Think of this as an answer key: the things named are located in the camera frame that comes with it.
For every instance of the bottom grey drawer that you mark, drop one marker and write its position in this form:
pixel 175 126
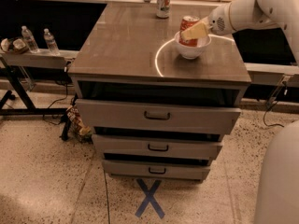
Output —
pixel 152 169

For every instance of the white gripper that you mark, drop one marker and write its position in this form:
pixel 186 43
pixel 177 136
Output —
pixel 219 22

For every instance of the bowl with snacks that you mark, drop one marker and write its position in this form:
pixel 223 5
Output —
pixel 13 45

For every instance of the chip bag on floor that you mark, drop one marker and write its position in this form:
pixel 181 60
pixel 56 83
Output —
pixel 82 132

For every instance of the black side table frame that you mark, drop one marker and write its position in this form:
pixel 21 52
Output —
pixel 42 59

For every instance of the right clear water bottle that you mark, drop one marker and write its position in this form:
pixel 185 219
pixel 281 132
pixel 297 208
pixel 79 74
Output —
pixel 50 41

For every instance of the grey drawer cabinet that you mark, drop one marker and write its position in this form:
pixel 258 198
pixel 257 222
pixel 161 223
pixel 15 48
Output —
pixel 130 56

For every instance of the left clear water bottle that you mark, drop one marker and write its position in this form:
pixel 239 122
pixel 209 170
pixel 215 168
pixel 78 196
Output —
pixel 29 40

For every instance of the green white soda can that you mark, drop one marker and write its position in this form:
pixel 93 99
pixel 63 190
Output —
pixel 163 8

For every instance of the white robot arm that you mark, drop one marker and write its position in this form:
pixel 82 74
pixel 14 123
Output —
pixel 278 191

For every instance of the grey drawer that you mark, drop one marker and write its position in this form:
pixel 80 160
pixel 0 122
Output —
pixel 153 117
pixel 153 147
pixel 152 169

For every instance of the middle grey drawer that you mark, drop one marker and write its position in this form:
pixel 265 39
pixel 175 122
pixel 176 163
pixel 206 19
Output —
pixel 153 147

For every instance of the blue tape cross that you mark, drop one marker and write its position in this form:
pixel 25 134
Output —
pixel 149 198

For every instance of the top grey drawer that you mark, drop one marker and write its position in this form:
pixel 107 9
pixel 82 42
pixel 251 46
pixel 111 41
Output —
pixel 153 117

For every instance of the white bowl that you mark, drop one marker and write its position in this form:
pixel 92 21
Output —
pixel 192 52

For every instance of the clear water bottle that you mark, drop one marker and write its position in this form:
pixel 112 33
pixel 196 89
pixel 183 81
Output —
pixel 29 40
pixel 50 41

